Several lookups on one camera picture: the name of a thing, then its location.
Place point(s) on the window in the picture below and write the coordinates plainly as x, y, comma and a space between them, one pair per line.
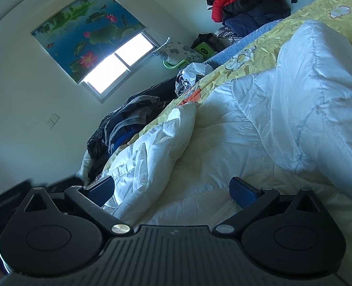
110, 68

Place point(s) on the pile of dark clothes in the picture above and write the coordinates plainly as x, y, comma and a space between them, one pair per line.
128, 116

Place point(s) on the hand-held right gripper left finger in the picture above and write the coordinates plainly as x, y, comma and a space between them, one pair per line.
102, 189

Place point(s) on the lotus print roller blind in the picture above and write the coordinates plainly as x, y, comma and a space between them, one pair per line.
89, 29

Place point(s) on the grey floral cushion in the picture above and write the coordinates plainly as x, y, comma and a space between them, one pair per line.
176, 52

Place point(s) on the white quilt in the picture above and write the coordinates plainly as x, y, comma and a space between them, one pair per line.
253, 110

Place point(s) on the blue towel blanket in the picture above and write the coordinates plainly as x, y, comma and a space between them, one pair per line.
247, 40

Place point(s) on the houndstooth cloth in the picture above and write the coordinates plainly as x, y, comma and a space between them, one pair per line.
225, 33

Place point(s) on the navy blue clothes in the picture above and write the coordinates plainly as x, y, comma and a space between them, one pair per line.
253, 20

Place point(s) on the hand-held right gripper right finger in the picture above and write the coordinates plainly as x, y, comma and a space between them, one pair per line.
241, 193

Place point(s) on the silver plastic bag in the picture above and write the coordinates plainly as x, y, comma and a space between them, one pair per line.
187, 79

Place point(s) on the green plastic chair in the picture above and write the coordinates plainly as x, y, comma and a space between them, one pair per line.
204, 49

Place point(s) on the yellow floral bedsheet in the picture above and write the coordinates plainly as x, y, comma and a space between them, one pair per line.
298, 23

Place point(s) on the white wall switch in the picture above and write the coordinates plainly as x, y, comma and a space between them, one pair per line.
53, 121

